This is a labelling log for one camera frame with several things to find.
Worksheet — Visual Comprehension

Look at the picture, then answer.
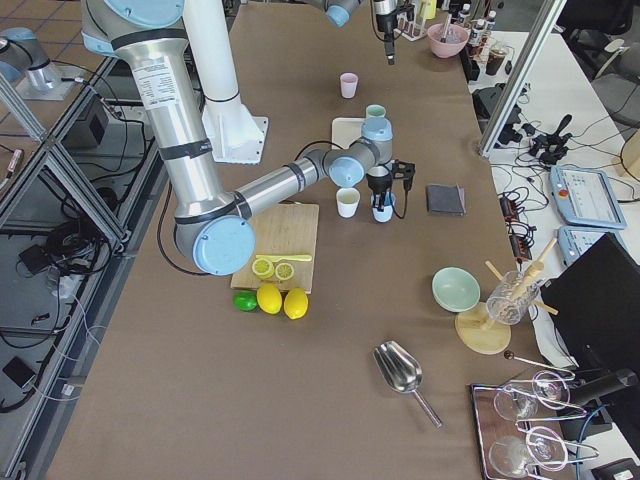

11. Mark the black wire rack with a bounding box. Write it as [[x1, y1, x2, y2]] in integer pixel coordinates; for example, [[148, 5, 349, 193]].
[[470, 371, 599, 479]]

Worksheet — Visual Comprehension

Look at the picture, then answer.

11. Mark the pink ribbed bowl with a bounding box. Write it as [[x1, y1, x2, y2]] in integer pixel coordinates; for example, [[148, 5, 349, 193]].
[[427, 23, 469, 58]]

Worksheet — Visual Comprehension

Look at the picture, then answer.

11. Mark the black monitor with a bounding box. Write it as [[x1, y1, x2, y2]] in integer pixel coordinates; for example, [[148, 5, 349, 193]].
[[542, 233, 639, 373]]

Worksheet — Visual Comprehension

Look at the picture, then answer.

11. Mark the yellow plastic knife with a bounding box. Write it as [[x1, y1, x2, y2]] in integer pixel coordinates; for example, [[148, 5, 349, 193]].
[[255, 254, 313, 262]]

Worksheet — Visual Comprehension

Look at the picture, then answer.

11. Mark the pink cup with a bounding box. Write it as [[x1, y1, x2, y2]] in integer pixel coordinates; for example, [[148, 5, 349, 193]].
[[339, 72, 359, 99]]

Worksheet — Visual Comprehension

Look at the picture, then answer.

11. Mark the wine glass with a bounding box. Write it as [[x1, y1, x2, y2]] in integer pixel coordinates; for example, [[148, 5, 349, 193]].
[[489, 435, 532, 479], [525, 426, 568, 471], [493, 386, 538, 422], [531, 370, 570, 410]]

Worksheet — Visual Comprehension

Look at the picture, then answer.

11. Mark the blue cup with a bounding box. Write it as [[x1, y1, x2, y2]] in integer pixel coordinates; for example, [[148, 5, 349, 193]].
[[372, 193, 396, 223]]

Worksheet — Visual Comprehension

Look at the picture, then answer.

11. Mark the whole lemon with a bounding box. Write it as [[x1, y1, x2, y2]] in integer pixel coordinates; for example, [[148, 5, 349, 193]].
[[256, 283, 283, 315], [284, 288, 309, 320]]

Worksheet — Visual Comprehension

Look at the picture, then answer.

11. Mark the metal scoop in bowl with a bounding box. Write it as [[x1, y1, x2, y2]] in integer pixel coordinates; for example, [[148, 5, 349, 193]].
[[440, 13, 452, 43]]

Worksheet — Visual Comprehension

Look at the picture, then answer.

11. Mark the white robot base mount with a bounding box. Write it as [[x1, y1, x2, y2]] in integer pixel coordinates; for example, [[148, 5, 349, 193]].
[[182, 0, 268, 164]]

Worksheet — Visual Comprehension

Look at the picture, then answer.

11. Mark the grey folded cloth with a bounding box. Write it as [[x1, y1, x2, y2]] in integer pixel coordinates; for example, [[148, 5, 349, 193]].
[[426, 184, 466, 216]]

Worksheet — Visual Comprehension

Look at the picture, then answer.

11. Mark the green bowl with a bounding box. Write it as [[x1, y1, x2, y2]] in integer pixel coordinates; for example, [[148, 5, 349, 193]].
[[432, 267, 480, 313]]

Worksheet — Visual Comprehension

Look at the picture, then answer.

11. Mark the wine glass left lower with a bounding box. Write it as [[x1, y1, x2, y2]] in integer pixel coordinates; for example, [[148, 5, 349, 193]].
[[489, 435, 532, 479]]

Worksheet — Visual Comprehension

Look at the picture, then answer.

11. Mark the lemon half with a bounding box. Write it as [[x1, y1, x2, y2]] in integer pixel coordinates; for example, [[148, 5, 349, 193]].
[[251, 258, 275, 280], [274, 262, 295, 282]]

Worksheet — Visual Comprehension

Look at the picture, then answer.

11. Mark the wooden cup stand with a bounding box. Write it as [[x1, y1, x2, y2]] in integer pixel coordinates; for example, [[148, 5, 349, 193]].
[[455, 238, 558, 355]]

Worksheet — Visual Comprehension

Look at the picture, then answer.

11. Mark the green cup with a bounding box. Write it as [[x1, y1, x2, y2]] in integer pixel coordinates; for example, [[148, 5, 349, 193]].
[[365, 104, 386, 119]]

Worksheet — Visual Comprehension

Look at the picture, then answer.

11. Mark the whole lemon upper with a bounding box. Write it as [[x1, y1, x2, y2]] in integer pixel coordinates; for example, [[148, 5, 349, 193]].
[[284, 288, 309, 320]]

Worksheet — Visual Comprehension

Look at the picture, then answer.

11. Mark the aluminium frame post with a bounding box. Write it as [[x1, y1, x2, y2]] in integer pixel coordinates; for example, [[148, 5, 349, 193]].
[[478, 0, 566, 159]]

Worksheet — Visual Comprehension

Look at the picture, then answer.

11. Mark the wine glass left upper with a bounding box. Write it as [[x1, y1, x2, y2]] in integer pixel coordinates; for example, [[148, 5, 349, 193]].
[[493, 386, 538, 422]]

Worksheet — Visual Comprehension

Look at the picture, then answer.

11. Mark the steel ice scoop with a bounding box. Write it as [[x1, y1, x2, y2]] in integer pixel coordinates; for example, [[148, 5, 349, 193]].
[[373, 340, 443, 428]]

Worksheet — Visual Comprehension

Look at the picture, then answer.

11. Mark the pale yellow cup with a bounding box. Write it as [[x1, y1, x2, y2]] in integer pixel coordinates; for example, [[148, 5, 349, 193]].
[[336, 187, 361, 218]]

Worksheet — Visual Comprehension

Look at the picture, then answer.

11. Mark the teach pendant upper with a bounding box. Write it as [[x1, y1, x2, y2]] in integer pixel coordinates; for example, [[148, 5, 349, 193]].
[[549, 165, 627, 230]]

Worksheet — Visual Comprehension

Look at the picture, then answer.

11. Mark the lemon half upper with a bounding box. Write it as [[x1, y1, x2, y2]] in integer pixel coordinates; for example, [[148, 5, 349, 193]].
[[251, 258, 275, 280]]

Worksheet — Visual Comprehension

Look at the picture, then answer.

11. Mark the cream rabbit tray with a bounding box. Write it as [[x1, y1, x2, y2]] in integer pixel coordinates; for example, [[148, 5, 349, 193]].
[[331, 117, 368, 149]]

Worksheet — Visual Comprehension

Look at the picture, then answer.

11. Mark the wooden cutting board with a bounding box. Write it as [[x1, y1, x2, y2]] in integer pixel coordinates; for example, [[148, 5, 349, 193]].
[[230, 204, 319, 290]]

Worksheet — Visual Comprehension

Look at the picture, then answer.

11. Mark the whole lemon lower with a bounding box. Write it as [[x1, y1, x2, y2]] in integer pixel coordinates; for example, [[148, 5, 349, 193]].
[[256, 283, 283, 315]]

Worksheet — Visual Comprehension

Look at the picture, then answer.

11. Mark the glass mug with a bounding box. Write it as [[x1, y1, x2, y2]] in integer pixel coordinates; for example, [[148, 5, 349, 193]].
[[486, 271, 539, 325]]

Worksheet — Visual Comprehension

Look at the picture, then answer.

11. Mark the teach pendant lower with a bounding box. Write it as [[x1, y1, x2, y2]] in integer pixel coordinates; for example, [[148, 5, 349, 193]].
[[557, 225, 627, 267]]

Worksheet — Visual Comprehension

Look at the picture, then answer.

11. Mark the lemon half lower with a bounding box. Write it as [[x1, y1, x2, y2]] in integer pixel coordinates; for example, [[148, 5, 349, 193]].
[[274, 262, 295, 282]]

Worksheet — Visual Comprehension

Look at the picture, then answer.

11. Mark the teach pendant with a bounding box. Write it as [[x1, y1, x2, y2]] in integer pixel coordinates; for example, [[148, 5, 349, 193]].
[[557, 225, 627, 267], [549, 165, 627, 230]]

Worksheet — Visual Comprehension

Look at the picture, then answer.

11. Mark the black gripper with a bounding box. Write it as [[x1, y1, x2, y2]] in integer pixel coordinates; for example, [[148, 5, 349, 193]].
[[375, 12, 396, 65], [366, 166, 391, 213]]

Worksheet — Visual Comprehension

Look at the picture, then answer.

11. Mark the green lime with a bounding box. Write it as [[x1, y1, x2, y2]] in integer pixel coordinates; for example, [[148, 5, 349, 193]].
[[233, 291, 258, 312]]

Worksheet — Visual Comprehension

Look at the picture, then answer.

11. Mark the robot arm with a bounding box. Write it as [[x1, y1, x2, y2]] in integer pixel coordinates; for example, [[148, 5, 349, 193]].
[[81, 1, 393, 275], [304, 0, 412, 65]]

